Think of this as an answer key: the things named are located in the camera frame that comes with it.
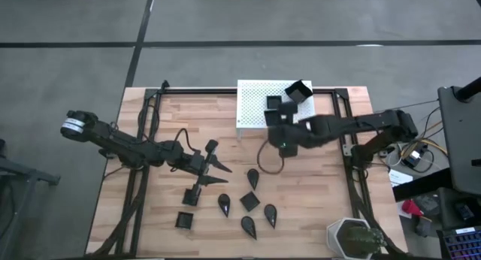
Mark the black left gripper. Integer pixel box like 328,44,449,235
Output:
180,139,233,197

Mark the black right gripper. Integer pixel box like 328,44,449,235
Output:
267,101,320,159

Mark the small black square plate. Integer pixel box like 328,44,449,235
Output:
264,108,281,126
182,188,201,207
174,211,195,230
239,191,261,213
265,95,283,110

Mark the black teardrop plate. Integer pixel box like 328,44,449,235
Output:
217,193,231,219
247,168,260,192
240,216,258,240
263,203,278,230

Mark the black fluted square bowl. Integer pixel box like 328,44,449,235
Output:
284,79,314,105

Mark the white perforated metal shelf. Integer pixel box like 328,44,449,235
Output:
235,78,319,141

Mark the white hexagonal plant pot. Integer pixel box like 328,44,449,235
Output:
325,217,388,260

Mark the white paper sheet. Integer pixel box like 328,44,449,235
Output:
389,168,414,188

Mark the small electronics box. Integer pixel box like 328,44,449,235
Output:
400,141,425,169

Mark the green cactus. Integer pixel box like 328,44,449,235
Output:
340,225,388,259

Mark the red object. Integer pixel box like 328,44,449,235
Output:
401,198,425,218

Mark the dark grey desk panel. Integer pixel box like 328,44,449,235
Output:
437,85,481,196

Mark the black pole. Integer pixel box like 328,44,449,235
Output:
453,76,481,103

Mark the grey metal stand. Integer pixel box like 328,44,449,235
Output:
0,138,61,260

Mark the backlit keyboard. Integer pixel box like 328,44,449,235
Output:
436,225,481,260

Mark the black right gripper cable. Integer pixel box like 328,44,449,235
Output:
256,139,286,175

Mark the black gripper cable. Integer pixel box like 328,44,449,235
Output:
256,139,286,175
173,128,197,156

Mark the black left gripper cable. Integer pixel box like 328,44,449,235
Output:
173,128,197,156

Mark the black aluminium rig frame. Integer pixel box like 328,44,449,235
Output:
85,79,409,259

